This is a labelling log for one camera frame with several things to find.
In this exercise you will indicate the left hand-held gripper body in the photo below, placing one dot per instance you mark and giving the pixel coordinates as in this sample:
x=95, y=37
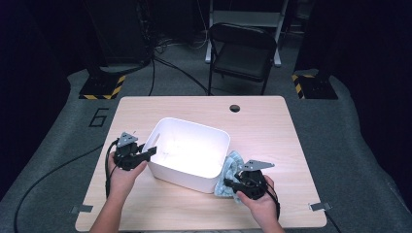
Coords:
x=128, y=158

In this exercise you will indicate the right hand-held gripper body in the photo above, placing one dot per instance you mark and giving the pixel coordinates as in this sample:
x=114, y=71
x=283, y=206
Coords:
x=254, y=184

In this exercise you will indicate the light blue-green cloth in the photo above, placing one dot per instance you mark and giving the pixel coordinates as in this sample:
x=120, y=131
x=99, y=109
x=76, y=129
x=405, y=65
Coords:
x=228, y=168

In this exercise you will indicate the white plastic bin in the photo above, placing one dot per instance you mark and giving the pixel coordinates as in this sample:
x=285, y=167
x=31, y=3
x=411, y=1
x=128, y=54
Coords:
x=191, y=152

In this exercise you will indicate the person's left hand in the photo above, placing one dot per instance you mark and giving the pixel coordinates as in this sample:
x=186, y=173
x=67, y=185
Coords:
x=123, y=181

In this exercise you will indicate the person's right hand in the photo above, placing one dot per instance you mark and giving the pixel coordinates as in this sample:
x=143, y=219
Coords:
x=265, y=208

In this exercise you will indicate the grey tape strip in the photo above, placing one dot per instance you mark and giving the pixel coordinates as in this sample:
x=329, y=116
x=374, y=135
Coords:
x=320, y=206
x=81, y=208

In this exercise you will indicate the black stand base striped edge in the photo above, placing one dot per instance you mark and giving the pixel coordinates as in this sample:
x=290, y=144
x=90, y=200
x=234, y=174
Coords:
x=100, y=85
x=315, y=87

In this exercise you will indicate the black folding chair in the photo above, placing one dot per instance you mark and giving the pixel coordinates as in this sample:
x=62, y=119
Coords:
x=241, y=58

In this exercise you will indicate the black equipment cabinet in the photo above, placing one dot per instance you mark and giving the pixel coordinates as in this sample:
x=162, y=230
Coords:
x=120, y=32

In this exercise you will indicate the white metal stand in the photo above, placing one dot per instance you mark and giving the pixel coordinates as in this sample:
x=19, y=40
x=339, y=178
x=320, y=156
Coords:
x=246, y=16

